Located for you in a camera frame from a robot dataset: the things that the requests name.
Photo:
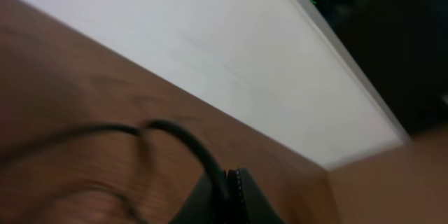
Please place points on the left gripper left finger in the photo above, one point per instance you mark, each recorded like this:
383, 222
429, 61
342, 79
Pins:
203, 205

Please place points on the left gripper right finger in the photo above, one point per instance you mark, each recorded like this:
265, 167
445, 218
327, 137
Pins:
248, 204

